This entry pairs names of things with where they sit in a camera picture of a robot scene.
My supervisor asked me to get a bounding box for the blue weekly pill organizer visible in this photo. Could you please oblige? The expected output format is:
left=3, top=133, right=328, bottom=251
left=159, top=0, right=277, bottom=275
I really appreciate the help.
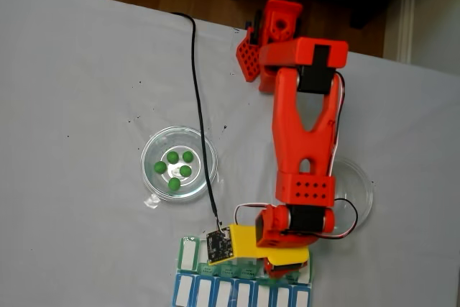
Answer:
left=173, top=273, right=312, bottom=307

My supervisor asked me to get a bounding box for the orange perforated base bracket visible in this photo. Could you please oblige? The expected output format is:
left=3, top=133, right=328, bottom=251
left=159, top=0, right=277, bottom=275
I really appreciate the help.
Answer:
left=235, top=29, right=265, bottom=83

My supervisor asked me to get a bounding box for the clear glass bowl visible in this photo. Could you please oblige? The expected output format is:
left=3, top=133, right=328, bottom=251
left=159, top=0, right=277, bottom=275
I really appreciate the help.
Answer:
left=328, top=157, right=376, bottom=232
left=139, top=125, right=219, bottom=203

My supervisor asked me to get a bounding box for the white door trim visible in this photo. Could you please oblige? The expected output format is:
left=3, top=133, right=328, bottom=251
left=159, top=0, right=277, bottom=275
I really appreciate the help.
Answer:
left=397, top=0, right=420, bottom=65

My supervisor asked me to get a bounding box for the red white black servo wire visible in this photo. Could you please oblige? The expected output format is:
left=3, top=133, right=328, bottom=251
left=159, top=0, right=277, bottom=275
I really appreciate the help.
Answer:
left=234, top=203, right=269, bottom=227
left=328, top=71, right=346, bottom=178
left=332, top=197, right=359, bottom=239

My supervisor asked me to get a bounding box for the black camera cable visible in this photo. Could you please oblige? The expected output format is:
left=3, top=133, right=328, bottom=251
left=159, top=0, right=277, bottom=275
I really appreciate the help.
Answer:
left=171, top=11, right=224, bottom=231

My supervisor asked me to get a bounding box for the green weekly pill organizer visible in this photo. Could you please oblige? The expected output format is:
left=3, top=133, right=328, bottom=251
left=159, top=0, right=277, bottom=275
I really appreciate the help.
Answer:
left=178, top=236, right=313, bottom=285

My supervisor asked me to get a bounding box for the black camera circuit board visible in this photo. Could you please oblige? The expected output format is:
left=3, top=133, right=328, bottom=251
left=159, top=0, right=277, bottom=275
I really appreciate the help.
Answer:
left=206, top=226, right=234, bottom=265

